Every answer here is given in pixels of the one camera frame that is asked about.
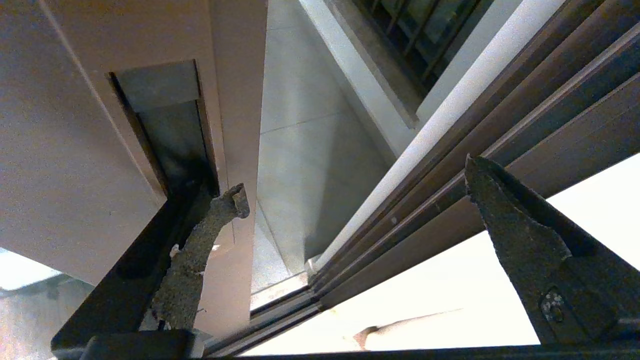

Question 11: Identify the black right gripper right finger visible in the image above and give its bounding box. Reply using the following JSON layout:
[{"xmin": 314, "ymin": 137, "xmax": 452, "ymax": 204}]
[{"xmin": 464, "ymin": 154, "xmax": 640, "ymax": 346}]

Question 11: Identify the brown framed sliding glass door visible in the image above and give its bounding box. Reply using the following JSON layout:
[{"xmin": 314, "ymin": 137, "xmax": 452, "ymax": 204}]
[{"xmin": 0, "ymin": 0, "xmax": 271, "ymax": 341}]

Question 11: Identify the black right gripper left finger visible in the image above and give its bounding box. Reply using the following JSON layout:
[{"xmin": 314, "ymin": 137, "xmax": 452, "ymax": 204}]
[{"xmin": 50, "ymin": 177, "xmax": 251, "ymax": 353}]

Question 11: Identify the dark brown door jamb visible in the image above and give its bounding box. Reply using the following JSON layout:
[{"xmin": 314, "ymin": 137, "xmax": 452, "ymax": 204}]
[{"xmin": 307, "ymin": 0, "xmax": 640, "ymax": 308}]

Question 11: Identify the dark stone window sill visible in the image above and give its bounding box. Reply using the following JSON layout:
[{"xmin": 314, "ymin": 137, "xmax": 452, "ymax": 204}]
[{"xmin": 322, "ymin": 0, "xmax": 428, "ymax": 128}]

